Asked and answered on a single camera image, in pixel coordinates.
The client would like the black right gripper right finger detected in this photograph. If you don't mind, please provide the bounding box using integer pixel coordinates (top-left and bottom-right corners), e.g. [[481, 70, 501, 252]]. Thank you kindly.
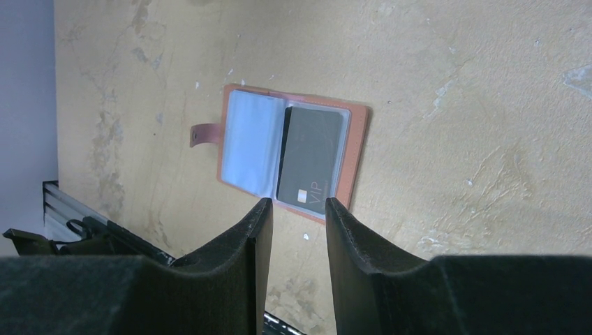
[[325, 198, 591, 334]]

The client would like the aluminium frame rail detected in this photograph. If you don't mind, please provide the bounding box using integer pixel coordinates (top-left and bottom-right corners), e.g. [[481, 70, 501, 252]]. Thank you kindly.
[[42, 181, 108, 242]]

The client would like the pink leather card holder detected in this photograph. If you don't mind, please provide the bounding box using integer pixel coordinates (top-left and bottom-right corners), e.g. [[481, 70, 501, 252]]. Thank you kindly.
[[189, 84, 371, 222]]

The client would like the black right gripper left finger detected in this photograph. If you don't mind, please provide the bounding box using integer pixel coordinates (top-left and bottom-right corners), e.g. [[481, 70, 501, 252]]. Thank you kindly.
[[1, 198, 273, 334]]

